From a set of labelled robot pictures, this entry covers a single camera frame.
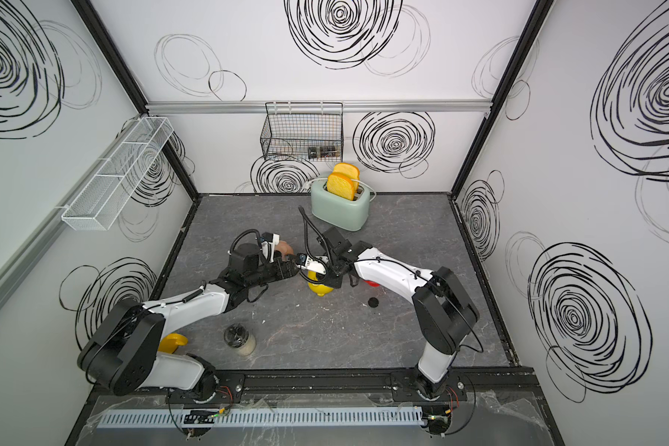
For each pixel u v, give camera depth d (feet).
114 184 2.49
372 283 2.91
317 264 2.48
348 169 3.25
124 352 1.40
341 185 3.16
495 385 2.49
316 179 3.38
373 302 2.92
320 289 2.83
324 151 2.89
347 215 3.26
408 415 2.32
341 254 2.18
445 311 1.50
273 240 2.64
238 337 2.37
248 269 2.25
